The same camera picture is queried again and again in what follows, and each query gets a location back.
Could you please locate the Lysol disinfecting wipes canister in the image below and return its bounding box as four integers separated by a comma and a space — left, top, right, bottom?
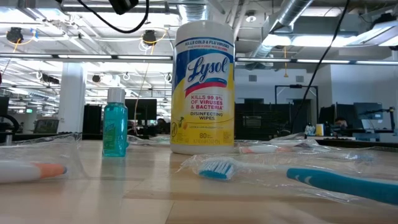
170, 20, 236, 156

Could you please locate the clear plastic wrapper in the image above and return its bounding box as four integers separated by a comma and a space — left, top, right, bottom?
236, 133, 346, 156

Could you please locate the blue white toothbrush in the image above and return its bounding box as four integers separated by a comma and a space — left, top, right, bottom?
197, 159, 398, 206

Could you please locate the black ceiling fixture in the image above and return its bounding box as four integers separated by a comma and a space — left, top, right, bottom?
142, 29, 158, 46
6, 27, 24, 44

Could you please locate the ceiling light strip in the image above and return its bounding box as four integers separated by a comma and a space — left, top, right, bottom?
0, 54, 174, 62
235, 57, 398, 65

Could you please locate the black monitor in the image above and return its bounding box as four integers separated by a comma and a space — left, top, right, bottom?
125, 98, 158, 121

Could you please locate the white pillar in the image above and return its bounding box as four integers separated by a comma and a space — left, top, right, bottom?
57, 62, 87, 134

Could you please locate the black cabinet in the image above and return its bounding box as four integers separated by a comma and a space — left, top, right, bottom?
82, 104, 103, 135

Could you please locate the dark screen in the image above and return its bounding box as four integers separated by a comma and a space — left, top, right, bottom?
33, 118, 60, 134

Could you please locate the orange toothbrush in wrapper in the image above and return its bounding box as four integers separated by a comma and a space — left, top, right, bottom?
0, 133, 85, 182

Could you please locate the bright ceiling light panel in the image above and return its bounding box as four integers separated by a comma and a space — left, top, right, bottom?
262, 21, 398, 47

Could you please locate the white toothbrush orange grip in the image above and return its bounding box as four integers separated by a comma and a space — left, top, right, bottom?
0, 161, 68, 184

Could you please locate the person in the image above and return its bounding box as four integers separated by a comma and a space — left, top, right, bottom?
334, 117, 349, 129

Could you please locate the dark desk monitor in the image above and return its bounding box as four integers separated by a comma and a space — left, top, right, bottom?
353, 101, 384, 121

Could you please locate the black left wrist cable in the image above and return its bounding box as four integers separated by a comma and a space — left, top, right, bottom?
76, 0, 150, 34

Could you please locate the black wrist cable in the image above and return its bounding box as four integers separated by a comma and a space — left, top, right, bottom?
76, 0, 150, 34
289, 0, 351, 133

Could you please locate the ribbed silver duct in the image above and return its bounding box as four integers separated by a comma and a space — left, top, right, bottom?
182, 2, 208, 24

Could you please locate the yellow hanging cable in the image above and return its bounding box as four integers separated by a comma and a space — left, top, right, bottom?
133, 60, 150, 134

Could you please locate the silver ceiling duct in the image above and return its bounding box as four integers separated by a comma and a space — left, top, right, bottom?
250, 0, 313, 60

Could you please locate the yellow hanging cord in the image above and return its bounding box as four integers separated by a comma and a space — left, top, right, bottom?
282, 45, 289, 78

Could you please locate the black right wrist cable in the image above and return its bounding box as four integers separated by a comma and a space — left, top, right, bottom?
289, 0, 351, 133

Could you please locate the black aluminium table frame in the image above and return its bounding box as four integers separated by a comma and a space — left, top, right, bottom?
0, 133, 398, 149

